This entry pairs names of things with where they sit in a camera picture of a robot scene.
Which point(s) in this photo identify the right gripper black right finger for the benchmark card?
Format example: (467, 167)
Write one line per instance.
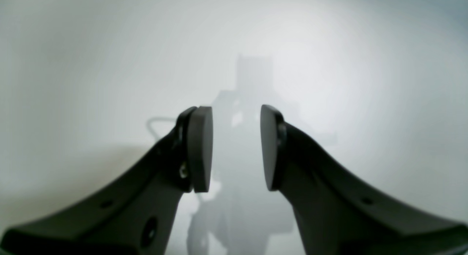
(336, 212)

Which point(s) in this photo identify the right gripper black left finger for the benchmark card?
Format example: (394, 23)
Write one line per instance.
(135, 213)

